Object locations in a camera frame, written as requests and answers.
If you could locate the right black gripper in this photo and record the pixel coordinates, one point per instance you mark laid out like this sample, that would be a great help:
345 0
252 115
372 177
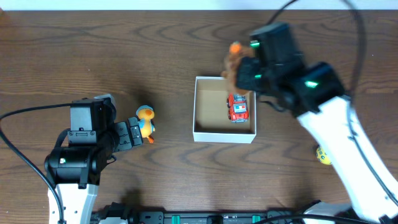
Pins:
246 65

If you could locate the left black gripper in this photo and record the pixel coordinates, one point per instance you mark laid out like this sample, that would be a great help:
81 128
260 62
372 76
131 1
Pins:
123 136

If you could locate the yellow duck toy blue hat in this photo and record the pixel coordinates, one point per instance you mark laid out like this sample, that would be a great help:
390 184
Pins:
145 115

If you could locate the brown plush toy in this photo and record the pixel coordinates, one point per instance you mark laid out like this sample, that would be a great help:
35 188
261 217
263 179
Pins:
232 62

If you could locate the red toy fire truck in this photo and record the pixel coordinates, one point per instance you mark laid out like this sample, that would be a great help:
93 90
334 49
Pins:
237 108

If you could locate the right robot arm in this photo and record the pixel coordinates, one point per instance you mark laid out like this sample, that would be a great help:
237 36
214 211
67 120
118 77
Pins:
318 100

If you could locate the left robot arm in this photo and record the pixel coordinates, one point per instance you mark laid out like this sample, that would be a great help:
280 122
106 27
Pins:
81 153

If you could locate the white cardboard box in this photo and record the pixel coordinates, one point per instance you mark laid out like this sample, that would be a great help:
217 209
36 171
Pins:
210 114

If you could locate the yellow ball blue letters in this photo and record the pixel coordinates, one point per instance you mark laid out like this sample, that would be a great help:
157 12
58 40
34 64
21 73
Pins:
322 156

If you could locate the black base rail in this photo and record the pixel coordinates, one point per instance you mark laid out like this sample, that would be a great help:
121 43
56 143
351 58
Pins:
119 213

